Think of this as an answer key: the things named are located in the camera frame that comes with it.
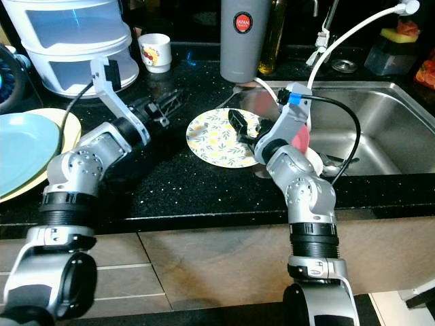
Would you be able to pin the olive oil glass bottle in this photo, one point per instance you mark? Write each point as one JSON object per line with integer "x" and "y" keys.
{"x": 279, "y": 41}

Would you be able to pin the dark translucent sponge holder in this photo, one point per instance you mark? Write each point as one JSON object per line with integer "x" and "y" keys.
{"x": 391, "y": 58}

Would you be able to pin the round metal sink cap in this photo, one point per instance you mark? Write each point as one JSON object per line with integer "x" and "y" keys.
{"x": 344, "y": 66}

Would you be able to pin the cream plate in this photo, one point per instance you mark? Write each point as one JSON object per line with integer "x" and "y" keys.
{"x": 71, "y": 132}

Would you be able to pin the white printed cup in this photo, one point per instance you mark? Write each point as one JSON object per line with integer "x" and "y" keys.
{"x": 155, "y": 53}

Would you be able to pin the lemon print plate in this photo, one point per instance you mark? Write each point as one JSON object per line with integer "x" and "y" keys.
{"x": 211, "y": 139}

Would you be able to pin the chrome tap spout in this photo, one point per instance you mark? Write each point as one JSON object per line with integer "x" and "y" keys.
{"x": 312, "y": 5}

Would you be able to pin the red scrub pad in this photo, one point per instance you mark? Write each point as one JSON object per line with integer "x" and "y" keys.
{"x": 410, "y": 27}

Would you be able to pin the grey stone-look cabinet door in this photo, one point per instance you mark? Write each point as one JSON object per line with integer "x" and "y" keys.
{"x": 387, "y": 251}
{"x": 217, "y": 265}

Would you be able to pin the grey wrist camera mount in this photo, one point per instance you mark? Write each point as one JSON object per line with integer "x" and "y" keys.
{"x": 287, "y": 122}
{"x": 109, "y": 95}

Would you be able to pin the clear plastic utensil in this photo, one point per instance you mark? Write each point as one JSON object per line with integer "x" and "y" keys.
{"x": 224, "y": 99}

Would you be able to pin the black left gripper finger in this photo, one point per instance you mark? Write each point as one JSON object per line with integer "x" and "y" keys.
{"x": 172, "y": 117}
{"x": 170, "y": 100}

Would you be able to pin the white stacked plastic container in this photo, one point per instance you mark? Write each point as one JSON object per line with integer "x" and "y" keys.
{"x": 102, "y": 61}

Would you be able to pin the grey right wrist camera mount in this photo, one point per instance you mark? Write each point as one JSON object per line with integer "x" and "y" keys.
{"x": 287, "y": 122}

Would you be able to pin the thin white tube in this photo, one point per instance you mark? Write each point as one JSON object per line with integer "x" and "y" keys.
{"x": 265, "y": 87}

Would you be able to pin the light blue plate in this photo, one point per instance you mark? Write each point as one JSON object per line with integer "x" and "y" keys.
{"x": 27, "y": 153}

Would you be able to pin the grey thermos red logo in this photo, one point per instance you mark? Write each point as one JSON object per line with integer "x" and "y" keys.
{"x": 245, "y": 54}

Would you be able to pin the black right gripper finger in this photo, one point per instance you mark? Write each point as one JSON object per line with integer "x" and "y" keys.
{"x": 243, "y": 132}
{"x": 240, "y": 115}

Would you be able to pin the yellow sponge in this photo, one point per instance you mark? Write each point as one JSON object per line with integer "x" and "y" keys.
{"x": 393, "y": 35}

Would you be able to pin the pink plate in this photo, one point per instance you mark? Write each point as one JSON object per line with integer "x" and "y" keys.
{"x": 300, "y": 141}

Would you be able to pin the stainless steel sink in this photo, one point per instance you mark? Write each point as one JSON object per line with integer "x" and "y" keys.
{"x": 394, "y": 129}

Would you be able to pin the black floor mat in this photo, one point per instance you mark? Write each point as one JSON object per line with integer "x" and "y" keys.
{"x": 197, "y": 319}

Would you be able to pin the chrome faucet pipe white tag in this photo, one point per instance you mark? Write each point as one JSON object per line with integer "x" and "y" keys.
{"x": 318, "y": 49}

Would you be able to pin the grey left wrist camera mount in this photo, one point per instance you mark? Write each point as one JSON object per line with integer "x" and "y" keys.
{"x": 109, "y": 95}

